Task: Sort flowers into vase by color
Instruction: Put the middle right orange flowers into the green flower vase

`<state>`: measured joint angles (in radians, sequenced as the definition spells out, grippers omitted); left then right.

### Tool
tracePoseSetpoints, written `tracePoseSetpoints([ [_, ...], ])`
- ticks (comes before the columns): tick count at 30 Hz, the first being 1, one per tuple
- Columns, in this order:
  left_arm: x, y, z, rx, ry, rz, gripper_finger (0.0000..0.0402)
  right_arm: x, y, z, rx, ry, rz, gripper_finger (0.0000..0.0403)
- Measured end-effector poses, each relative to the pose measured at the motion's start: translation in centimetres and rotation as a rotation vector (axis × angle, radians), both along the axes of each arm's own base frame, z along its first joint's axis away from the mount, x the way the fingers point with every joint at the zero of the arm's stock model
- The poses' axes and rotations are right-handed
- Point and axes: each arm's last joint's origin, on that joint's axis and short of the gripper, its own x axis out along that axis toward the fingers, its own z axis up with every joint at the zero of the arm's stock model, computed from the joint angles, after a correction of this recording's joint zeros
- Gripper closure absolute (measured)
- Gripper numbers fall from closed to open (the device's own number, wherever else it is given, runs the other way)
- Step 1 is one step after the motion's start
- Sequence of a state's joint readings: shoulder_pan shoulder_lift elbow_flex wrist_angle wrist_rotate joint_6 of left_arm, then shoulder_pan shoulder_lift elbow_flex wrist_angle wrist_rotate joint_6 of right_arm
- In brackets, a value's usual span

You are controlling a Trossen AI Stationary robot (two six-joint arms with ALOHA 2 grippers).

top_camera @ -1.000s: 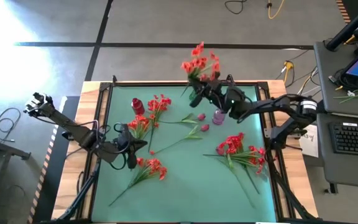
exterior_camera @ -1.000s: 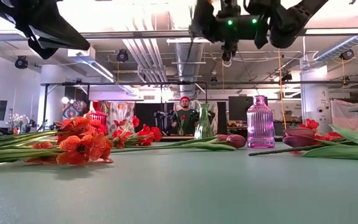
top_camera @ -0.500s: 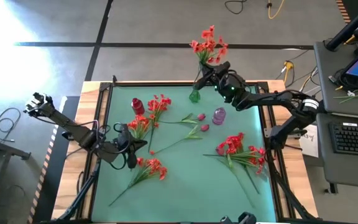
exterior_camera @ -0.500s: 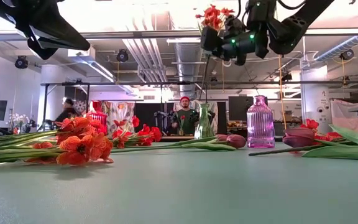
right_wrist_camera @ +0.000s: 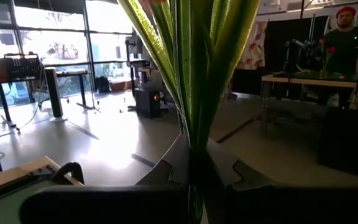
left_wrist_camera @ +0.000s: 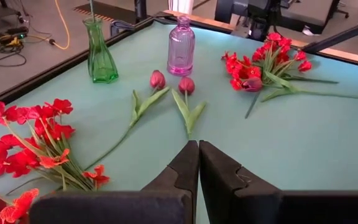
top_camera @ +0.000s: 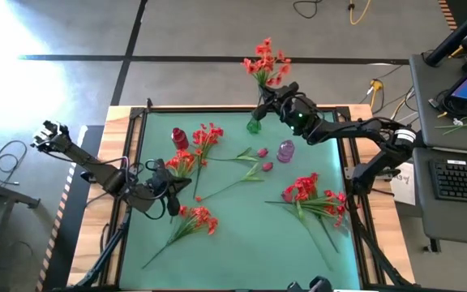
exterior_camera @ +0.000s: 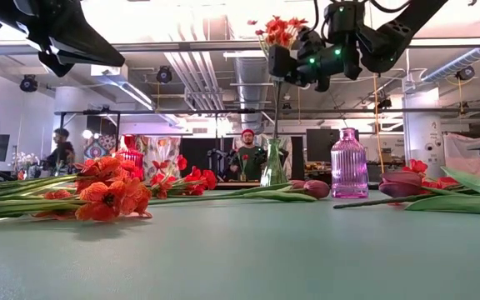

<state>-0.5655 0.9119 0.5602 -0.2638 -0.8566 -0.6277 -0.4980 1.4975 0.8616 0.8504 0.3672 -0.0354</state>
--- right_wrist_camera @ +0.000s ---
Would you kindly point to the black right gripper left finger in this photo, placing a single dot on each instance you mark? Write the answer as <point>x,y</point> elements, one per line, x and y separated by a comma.
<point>120,205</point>

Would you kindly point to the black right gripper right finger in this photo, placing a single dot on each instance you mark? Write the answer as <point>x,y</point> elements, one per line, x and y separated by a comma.
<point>291,205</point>

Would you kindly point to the small-bloom orange flower bunch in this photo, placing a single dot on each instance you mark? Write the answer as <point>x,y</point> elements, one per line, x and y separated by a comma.
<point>197,77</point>

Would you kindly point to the background black robot arm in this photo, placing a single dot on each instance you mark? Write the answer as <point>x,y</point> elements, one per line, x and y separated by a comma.
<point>300,53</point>

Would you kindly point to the red flower in vase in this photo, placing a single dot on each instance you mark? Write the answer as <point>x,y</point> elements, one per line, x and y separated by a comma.
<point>327,56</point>

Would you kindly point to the large black box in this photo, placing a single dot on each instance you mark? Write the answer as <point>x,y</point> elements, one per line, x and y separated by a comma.
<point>350,143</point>

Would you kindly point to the black computer tower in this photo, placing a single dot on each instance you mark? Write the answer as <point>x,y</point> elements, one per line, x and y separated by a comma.
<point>148,102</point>

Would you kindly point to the black backpack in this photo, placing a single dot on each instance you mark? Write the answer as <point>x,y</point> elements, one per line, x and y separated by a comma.
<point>103,84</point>

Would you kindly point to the background wooden table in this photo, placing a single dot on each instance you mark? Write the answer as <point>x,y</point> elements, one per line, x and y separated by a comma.
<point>322,82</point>

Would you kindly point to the grey column stand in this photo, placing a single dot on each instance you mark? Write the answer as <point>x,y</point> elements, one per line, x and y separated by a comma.
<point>54,93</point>

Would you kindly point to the black standing desk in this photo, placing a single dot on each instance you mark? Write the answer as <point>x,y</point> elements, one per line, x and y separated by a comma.
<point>73,73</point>
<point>3,99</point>

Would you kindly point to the black backdrop curtain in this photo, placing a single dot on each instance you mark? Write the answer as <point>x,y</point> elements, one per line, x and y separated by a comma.
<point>278,43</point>

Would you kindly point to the floral patterned curtain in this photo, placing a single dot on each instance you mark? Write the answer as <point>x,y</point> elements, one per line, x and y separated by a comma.
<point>253,46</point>

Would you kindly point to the person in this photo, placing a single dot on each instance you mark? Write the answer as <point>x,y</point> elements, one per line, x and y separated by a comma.
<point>346,46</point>

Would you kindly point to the black equipment rack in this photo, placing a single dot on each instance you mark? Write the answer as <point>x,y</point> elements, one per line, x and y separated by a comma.
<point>17,68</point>

